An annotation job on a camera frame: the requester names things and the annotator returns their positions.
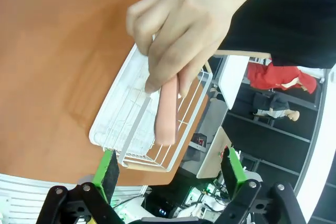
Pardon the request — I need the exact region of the left gripper green black right finger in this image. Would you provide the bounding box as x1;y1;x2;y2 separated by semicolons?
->
215;146;307;224

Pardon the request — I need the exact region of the left gripper green black left finger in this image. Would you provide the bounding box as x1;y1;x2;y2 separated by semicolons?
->
36;150;124;224

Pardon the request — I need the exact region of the pink cylindrical tube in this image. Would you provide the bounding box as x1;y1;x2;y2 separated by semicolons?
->
154;74;180;146

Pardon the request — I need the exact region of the person's right hand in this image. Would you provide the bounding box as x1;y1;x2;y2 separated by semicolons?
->
126;0;246;98

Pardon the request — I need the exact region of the beige tabletop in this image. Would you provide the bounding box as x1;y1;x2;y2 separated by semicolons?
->
196;126;233;180

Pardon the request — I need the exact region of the white drain tray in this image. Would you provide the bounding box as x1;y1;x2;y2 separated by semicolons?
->
89;42;161;154

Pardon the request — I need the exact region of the white slatted panel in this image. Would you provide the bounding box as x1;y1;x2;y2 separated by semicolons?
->
0;173;148;224

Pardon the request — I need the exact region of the white table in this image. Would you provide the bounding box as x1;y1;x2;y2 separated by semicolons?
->
218;55;249;110

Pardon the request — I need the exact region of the red garment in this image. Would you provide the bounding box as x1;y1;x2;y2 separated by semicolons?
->
247;62;318;95

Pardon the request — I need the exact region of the person's black T-shirt torso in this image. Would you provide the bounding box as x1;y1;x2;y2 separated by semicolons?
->
130;0;336;69

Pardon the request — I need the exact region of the white wire dish rack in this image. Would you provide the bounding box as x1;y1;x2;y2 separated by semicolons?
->
103;34;214;174

